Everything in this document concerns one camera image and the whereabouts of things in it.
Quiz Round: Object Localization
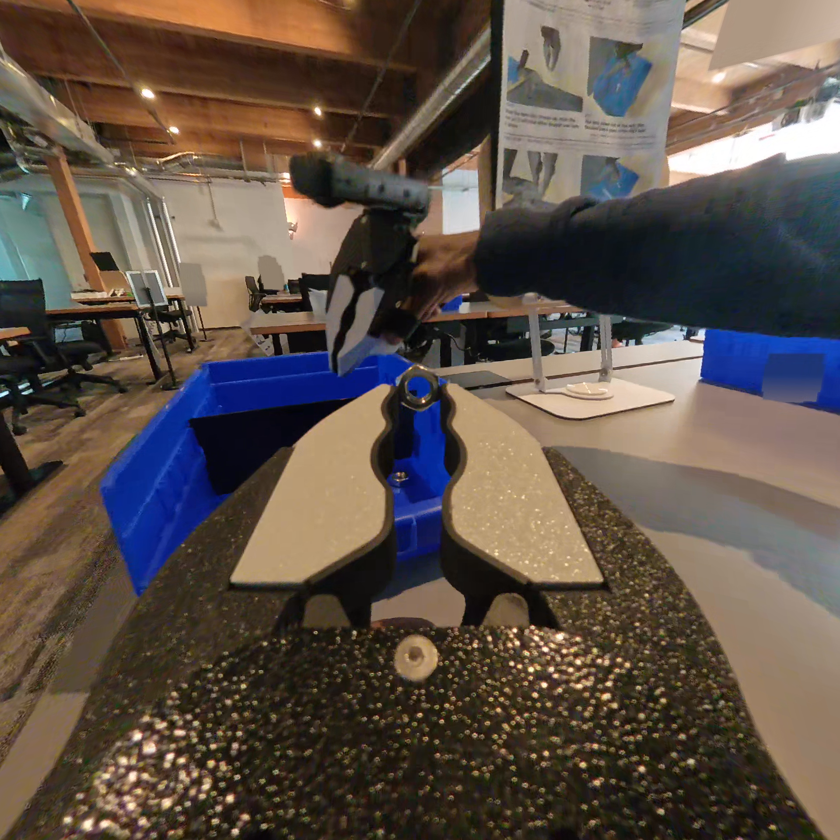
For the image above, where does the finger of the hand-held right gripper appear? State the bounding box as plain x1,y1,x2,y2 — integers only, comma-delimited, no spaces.
325,274,362,358
335,279,401,376

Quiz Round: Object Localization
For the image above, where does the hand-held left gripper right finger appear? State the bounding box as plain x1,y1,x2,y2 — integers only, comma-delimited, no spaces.
441,382,606,627

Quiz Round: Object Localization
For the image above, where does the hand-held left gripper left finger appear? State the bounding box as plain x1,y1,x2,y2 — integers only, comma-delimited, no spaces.
230,382,399,627

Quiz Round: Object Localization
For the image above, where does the steel hex nut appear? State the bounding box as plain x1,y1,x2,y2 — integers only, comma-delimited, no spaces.
397,365,442,411

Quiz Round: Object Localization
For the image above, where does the blue divided plastic bin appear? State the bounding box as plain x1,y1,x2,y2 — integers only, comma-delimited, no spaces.
100,353,454,597

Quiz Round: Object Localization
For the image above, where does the person's right forearm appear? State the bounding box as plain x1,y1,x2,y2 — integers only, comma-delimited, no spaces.
472,154,840,339

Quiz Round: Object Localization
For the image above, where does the person's right hand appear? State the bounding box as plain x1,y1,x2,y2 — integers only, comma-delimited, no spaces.
407,231,483,322

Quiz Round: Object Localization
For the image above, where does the white-framed monitor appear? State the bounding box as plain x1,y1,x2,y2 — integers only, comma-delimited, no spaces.
125,269,168,309

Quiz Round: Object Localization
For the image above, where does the printed instruction sheet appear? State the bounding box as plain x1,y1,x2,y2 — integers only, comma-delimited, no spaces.
499,0,685,211

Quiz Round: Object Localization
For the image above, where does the white hanging panel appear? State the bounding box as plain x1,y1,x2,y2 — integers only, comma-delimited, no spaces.
709,0,840,71

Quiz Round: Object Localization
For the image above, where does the silver ventilation duct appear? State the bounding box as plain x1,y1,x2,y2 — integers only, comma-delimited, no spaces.
0,42,165,198
371,26,493,173

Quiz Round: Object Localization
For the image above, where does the wooden post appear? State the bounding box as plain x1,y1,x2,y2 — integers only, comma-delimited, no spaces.
45,146,127,350

